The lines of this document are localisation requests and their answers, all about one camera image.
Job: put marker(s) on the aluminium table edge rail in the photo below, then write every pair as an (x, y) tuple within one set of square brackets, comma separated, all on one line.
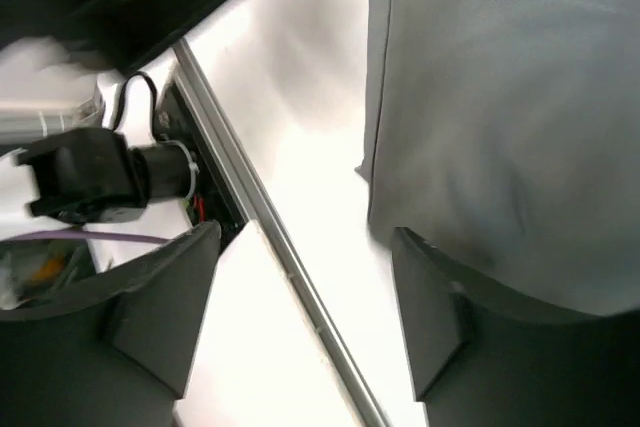
[(253, 203)]

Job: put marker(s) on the grey pleated skirt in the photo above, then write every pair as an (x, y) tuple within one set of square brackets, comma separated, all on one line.
[(506, 134)]

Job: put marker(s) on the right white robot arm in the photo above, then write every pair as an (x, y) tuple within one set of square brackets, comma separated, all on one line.
[(355, 212)]

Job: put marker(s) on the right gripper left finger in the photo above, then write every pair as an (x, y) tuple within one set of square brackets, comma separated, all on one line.
[(100, 337)]

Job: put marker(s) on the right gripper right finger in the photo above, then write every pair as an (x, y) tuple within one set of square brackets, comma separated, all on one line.
[(483, 354)]

